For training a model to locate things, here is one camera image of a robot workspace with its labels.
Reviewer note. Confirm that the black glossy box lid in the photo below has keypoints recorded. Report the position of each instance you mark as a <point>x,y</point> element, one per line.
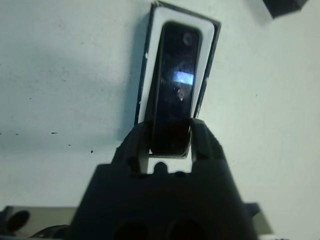
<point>282,6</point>

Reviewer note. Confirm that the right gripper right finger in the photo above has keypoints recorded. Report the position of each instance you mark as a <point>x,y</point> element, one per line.
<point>205,145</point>

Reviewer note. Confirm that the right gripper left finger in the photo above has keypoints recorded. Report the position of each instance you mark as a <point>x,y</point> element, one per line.
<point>136,145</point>

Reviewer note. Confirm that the black slim camera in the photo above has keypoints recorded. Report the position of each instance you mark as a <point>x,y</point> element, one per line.
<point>172,100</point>

